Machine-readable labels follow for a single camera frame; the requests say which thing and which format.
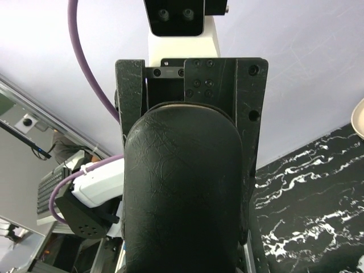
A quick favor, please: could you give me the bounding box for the cream bowl with rings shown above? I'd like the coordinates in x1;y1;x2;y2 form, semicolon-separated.
351;99;364;140

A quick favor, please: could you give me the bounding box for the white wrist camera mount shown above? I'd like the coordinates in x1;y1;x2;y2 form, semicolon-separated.
144;0;229;67

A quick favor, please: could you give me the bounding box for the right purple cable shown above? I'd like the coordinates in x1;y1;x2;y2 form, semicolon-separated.
48;0;126;227

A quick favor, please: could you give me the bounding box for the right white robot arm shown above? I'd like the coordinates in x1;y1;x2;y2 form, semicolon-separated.
49;57;268;245

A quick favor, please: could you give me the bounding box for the black glasses case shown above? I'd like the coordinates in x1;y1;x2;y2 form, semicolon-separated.
123;103;243;272

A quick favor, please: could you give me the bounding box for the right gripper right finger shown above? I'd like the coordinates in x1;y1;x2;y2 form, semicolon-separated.
184;57;268;245

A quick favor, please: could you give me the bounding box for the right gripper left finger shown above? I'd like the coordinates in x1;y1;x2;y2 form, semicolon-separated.
115;60;146;148

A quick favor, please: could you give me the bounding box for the grey computer keyboard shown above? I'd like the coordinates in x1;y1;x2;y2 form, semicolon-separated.
36;164;72;226

